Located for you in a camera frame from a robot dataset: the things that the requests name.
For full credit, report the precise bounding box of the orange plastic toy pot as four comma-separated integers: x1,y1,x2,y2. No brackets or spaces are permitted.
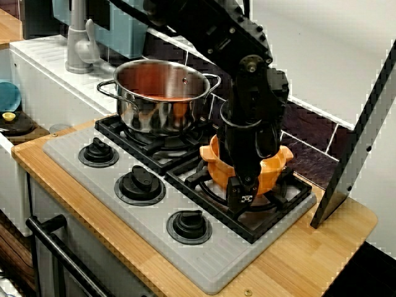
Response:
199,134,294,196

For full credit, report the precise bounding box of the wooden kitchen countertop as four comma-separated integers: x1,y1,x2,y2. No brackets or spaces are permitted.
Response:
11,119,379,297

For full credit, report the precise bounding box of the stainless steel pot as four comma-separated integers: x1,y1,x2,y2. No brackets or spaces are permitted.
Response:
97,59,222,134

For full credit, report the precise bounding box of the wooden background table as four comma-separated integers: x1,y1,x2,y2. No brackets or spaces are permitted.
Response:
0,7,24,50

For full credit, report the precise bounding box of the black round lid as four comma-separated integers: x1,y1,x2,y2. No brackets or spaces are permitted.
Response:
0,113,37,136

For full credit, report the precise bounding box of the teal round plate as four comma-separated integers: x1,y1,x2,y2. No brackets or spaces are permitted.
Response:
0,79,22,114

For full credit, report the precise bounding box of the dark grey slanted post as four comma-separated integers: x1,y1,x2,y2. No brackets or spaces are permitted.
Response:
310,40,396,229

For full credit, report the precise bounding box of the white toy sink unit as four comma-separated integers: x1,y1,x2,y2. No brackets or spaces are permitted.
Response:
0,35,120,238

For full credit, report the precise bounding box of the white toy kitchen cabinet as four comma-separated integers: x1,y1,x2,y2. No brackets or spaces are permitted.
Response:
27,176,155,297

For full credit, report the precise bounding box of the grey stove top panel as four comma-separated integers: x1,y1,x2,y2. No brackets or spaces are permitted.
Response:
42,122,318,295

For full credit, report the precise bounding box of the grey toy faucet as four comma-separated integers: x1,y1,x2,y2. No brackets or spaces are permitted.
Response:
64,0,100,74

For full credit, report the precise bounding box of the black oven door handle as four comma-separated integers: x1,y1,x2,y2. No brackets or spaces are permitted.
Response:
26,214,115,297

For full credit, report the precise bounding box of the black stove knob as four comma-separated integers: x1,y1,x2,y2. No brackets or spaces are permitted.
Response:
114,165,166,207
166,210,213,246
77,138,120,168

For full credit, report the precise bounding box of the dark tile backsplash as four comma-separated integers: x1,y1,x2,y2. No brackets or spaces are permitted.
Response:
98,26,356,191

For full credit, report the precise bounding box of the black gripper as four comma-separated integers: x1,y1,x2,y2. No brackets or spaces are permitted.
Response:
216,120,282,217

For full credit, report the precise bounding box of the black burner grate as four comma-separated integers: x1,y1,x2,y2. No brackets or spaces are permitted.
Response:
94,113,217,176
165,154,313,245

